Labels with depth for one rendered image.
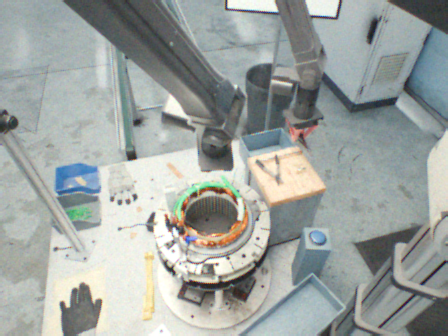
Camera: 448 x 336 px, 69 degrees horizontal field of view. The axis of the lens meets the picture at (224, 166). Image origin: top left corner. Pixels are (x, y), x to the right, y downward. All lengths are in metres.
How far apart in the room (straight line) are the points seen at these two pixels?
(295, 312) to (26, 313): 1.66
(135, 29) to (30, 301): 2.05
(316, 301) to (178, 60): 0.72
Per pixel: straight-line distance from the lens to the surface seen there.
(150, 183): 1.44
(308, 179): 1.07
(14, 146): 0.94
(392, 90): 3.36
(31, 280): 2.32
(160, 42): 0.32
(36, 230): 2.51
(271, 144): 1.27
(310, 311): 0.90
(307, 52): 0.81
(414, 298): 0.88
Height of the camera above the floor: 1.85
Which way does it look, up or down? 47 degrees down
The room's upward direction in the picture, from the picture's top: straight up
